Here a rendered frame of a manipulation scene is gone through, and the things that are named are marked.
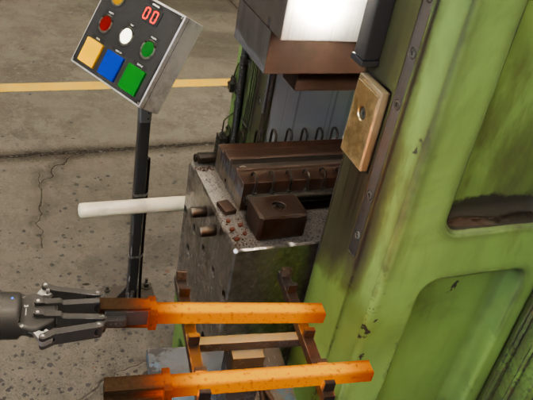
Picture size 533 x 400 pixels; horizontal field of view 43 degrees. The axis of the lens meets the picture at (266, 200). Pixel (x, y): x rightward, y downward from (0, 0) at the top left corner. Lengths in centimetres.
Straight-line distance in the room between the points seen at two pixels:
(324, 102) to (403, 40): 67
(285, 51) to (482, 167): 46
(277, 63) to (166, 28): 55
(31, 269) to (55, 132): 107
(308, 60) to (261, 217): 36
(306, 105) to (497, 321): 74
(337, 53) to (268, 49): 16
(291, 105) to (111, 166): 174
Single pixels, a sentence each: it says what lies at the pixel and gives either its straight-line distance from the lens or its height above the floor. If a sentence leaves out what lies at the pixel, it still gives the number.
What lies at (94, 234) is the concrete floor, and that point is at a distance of 299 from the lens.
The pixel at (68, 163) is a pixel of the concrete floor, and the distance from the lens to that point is 344.
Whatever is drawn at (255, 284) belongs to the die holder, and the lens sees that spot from 160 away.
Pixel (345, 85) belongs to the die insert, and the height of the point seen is 122.
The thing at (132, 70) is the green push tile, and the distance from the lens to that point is 196.
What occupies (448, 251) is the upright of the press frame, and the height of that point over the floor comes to 108.
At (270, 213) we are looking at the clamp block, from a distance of 152.
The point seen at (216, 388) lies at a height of 99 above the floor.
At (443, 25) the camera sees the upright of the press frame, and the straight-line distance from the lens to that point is 117.
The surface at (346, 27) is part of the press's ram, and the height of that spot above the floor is 140.
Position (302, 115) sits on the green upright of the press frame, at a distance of 188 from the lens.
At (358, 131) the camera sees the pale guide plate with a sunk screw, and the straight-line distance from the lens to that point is 134.
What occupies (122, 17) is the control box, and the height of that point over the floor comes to 112.
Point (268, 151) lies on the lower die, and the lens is 174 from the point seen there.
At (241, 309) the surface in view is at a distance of 120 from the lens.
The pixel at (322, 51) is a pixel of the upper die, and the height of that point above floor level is 132.
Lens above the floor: 185
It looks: 34 degrees down
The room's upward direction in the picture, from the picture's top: 11 degrees clockwise
